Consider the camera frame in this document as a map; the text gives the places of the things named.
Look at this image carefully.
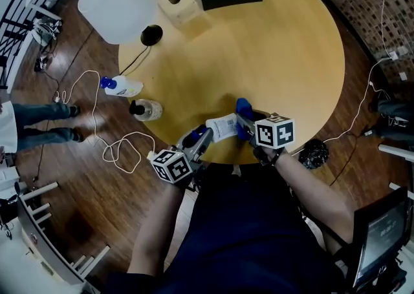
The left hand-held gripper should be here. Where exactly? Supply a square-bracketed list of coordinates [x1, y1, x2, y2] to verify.
[151, 127, 215, 185]

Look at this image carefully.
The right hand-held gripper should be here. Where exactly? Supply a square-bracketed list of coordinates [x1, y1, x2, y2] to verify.
[237, 109, 296, 167]

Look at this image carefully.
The blue cloth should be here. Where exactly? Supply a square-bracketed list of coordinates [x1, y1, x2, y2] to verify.
[235, 98, 256, 142]

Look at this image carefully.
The person's right forearm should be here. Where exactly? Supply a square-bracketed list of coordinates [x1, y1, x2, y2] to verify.
[274, 150, 355, 244]

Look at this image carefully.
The person's left forearm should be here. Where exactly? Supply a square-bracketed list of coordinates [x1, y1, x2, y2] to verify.
[127, 184, 188, 276]

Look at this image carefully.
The clear black-pump bottle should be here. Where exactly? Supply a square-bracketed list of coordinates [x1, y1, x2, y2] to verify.
[128, 98, 164, 122]

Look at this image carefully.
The white bottle blue cap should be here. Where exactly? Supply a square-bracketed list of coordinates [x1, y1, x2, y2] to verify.
[99, 75, 144, 98]

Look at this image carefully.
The person's right hand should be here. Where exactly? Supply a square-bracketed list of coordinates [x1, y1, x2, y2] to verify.
[266, 147, 287, 167]

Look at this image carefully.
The black plastic bag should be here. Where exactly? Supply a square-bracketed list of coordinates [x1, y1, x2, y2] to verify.
[298, 139, 330, 170]

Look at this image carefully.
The person's dark blue clothing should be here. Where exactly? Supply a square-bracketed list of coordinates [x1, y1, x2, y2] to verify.
[106, 163, 345, 294]

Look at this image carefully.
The wooden tissue box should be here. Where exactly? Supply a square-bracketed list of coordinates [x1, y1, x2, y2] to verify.
[155, 0, 208, 30]

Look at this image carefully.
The white table lamp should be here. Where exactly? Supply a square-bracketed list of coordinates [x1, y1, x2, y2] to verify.
[77, 0, 164, 47]

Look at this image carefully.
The black power adapter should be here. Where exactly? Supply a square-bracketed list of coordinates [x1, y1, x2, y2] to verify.
[34, 55, 49, 72]

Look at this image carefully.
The black monitor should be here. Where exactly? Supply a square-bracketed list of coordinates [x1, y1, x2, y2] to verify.
[351, 185, 411, 294]

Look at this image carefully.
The white grey rack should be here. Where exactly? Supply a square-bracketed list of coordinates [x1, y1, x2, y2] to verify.
[0, 181, 111, 294]

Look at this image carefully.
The black railing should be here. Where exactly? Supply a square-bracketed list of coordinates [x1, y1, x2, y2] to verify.
[0, 0, 65, 90]

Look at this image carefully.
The black floor cable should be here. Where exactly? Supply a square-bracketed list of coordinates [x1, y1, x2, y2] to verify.
[329, 132, 360, 187]

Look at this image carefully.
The black lamp cable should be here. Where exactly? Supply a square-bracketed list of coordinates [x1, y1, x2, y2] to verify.
[118, 43, 153, 76]

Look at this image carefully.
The long white wall cable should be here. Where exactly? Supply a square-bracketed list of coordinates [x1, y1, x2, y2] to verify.
[290, 0, 398, 157]

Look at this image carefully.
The looped white cable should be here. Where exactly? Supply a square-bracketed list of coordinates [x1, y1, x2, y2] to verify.
[61, 69, 156, 174]

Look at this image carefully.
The white device with cables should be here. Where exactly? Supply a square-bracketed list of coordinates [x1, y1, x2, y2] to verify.
[32, 17, 64, 48]

